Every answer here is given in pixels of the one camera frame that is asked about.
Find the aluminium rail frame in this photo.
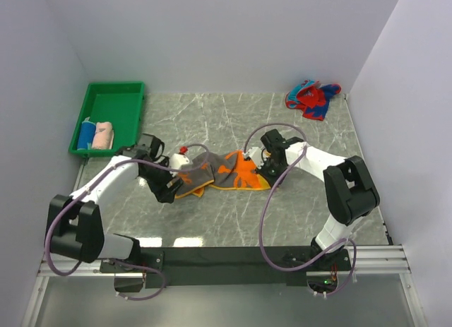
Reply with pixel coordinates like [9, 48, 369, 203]
[22, 245, 427, 326]

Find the black base beam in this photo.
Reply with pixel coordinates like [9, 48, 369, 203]
[100, 246, 351, 292]

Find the green plastic tray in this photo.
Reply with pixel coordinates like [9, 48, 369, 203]
[69, 81, 145, 157]

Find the blue rolled towel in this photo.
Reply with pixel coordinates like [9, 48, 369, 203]
[76, 118, 96, 150]

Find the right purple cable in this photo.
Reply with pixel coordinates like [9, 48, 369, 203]
[244, 124, 358, 297]

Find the red and blue crumpled towel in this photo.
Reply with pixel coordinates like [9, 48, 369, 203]
[285, 80, 342, 121]

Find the orange and grey towel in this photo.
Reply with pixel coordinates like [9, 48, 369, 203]
[175, 150, 271, 199]

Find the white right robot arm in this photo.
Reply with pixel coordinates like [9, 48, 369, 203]
[245, 129, 380, 270]

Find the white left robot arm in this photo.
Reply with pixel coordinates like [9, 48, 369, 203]
[44, 134, 191, 272]

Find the pink rolled towel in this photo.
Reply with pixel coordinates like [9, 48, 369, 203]
[91, 121, 114, 150]

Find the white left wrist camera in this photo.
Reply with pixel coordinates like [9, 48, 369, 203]
[169, 146, 193, 170]

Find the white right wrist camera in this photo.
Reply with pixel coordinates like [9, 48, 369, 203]
[243, 147, 262, 165]

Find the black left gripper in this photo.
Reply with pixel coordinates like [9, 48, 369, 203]
[141, 156, 184, 203]

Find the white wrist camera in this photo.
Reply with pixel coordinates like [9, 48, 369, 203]
[243, 147, 262, 165]
[169, 146, 193, 170]

